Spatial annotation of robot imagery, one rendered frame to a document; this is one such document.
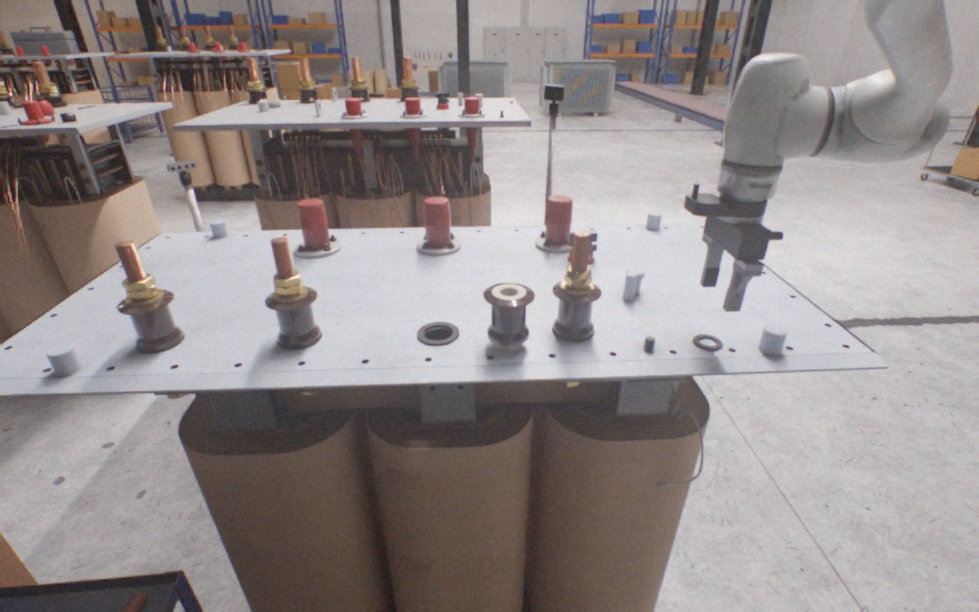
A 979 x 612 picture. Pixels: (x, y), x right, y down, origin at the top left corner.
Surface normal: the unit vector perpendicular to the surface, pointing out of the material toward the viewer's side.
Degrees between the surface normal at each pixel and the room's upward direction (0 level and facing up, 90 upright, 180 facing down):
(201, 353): 0
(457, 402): 90
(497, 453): 90
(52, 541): 0
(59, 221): 90
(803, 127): 93
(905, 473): 0
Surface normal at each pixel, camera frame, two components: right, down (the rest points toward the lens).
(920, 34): 0.21, 0.93
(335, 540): 0.56, 0.40
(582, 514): -0.29, 0.47
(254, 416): 0.05, 0.48
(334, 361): 0.00, -0.88
